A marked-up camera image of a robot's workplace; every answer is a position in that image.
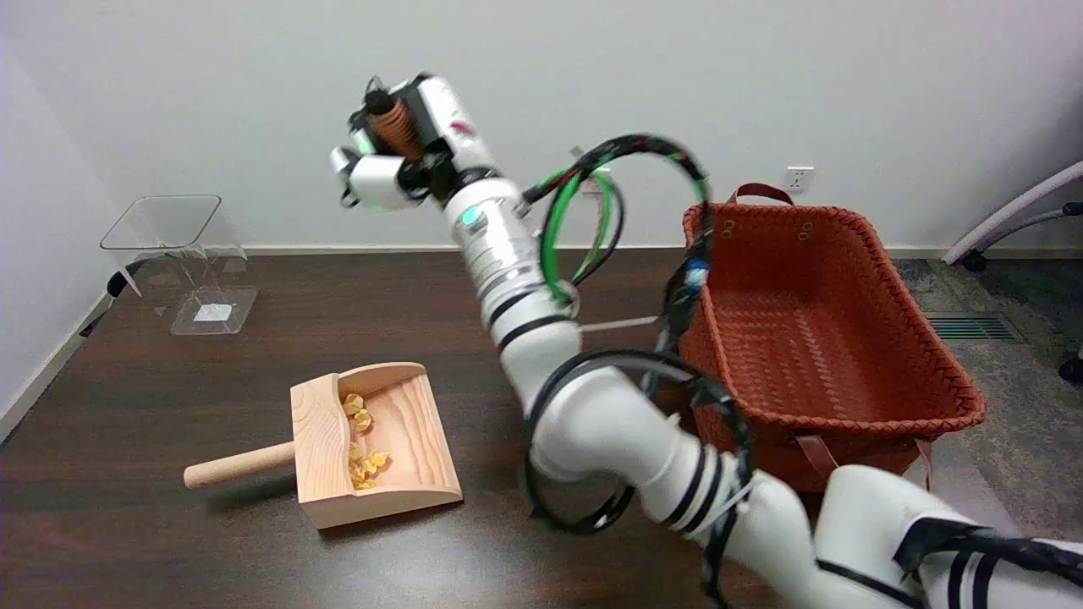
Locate floor vent grille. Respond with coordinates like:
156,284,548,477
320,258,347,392
924,313,1023,342

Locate thin dark cable loop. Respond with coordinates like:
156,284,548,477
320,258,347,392
572,169,627,287

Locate office chair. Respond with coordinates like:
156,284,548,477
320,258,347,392
942,159,1083,383

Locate clear acrylic container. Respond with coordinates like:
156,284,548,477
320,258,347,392
100,195,259,337

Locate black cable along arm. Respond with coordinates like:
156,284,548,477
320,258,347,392
701,486,756,609

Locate black green braided cable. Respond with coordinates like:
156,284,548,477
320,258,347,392
523,133,713,398

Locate small straw hand broom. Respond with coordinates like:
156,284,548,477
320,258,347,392
365,88,424,162

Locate black cable loop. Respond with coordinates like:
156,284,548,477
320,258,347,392
523,349,756,535

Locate wooden dustpan with handle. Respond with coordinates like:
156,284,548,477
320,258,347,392
184,362,464,530

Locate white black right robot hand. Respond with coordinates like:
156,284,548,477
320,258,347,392
330,72,501,212

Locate thick green cable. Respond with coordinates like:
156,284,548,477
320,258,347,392
540,165,612,305

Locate red woven basket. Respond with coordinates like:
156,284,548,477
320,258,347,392
677,182,988,496

